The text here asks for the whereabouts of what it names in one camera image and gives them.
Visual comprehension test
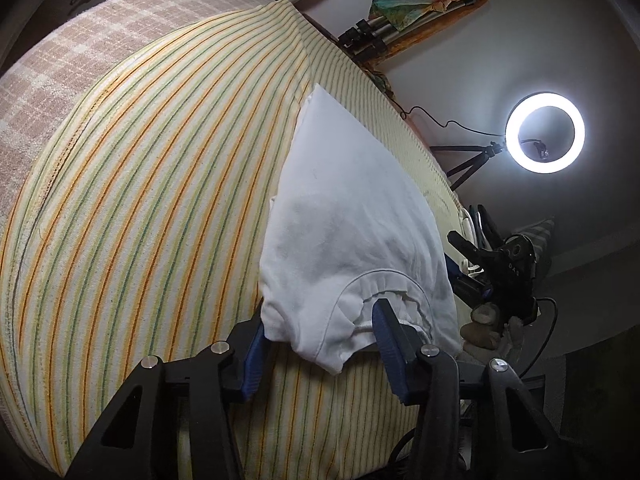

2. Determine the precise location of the white t-shirt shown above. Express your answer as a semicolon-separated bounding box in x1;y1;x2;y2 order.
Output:
259;87;462;375

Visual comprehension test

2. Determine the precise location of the right gloved hand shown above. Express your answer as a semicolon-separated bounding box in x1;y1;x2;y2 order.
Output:
458;304;524;366

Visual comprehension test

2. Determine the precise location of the yellow striped cloth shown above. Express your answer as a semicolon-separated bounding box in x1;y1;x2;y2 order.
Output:
1;1;462;474

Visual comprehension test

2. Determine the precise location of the orange patterned fabric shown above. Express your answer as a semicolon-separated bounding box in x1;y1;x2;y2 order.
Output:
364;0;492;74

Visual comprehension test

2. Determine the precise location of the folded silver tripod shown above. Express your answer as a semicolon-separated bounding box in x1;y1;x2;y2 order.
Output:
337;0;485;64

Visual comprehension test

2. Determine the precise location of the colourful floral scarf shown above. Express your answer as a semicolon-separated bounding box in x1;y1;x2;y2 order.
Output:
368;0;463;32

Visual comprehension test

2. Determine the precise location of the pink checked bedspread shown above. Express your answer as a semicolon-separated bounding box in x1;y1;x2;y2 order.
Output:
0;0;270;220

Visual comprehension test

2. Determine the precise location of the black ring light tripod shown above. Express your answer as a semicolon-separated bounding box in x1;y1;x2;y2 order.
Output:
431;141;506;191

